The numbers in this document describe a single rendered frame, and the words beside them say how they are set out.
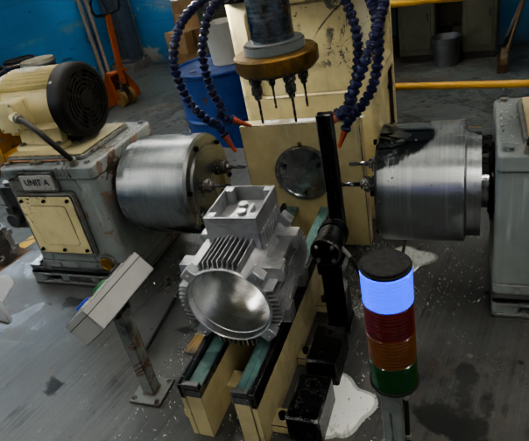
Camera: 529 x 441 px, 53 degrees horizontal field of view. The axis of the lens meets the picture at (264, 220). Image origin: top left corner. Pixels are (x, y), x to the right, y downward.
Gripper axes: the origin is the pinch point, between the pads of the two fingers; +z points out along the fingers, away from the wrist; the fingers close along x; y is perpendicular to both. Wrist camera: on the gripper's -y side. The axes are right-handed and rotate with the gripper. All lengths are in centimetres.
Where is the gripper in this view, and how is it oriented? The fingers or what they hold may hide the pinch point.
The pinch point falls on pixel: (0, 320)
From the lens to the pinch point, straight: 90.5
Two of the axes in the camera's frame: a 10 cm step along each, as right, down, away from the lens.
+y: 3.2, -5.2, 7.9
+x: -6.1, 5.2, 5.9
